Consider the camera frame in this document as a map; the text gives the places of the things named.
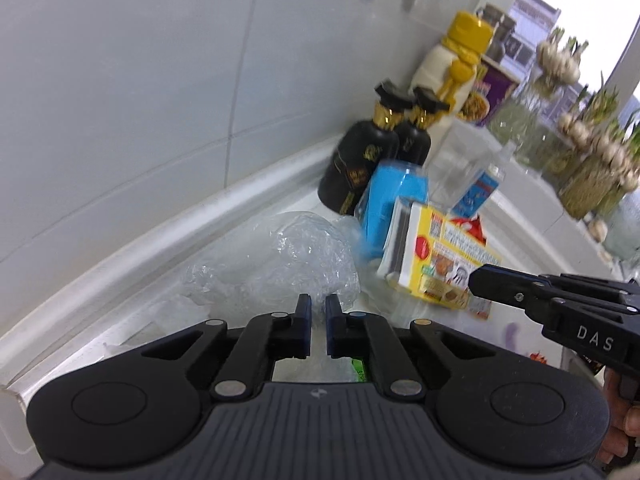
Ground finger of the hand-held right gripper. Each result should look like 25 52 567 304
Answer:
539 273 640 298
470 263 553 318

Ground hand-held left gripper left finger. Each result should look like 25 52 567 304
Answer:
134 294 312 401

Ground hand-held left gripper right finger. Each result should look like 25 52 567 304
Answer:
325 294 497 401

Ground red snack wrapper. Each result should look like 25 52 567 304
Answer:
448 213 488 243

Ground clear plastic bag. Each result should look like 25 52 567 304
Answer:
179 210 362 313

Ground person's right hand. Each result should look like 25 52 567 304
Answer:
602 367 640 479

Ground yellow printed box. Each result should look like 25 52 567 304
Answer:
376 196 502 313

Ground glass jar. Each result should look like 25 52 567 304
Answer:
487 77 583 171
542 152 638 221

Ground clear bottle with blue label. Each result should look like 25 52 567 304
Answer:
447 142 518 218

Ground clear plastic container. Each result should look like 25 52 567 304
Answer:
428 122 503 204

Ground blue packet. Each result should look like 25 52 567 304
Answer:
357 159 430 261

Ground sprouting garlic bunch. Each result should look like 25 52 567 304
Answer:
557 72 640 186
536 27 591 86

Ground small black gold pump bottle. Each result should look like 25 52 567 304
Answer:
397 86 451 168

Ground large black gold pump bottle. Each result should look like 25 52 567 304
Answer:
318 80 401 216

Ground purple box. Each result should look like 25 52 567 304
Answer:
457 57 521 128

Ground white bottle with yellow cap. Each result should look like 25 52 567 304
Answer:
411 11 496 131

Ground jar with dark lid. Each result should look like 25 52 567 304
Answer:
475 4 517 61

